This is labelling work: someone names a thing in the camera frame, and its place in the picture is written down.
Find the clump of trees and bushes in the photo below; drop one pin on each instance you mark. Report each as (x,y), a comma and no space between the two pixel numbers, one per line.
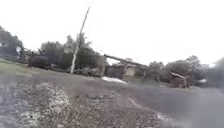
(56,53)

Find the dark tree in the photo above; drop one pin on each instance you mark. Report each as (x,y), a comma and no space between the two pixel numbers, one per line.
(8,43)

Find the grey gravel road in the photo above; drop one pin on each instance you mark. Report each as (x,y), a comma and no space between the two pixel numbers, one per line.
(100,103)

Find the row of trees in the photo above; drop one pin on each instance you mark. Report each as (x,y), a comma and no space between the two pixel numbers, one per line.
(180,66)

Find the grass patch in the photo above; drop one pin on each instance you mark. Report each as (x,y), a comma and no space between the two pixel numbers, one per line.
(11,67)

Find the building with flat roof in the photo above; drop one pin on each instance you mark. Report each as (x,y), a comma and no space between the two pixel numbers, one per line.
(116,70)

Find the leaning pale pole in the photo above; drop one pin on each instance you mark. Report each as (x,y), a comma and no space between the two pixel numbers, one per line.
(76,53)

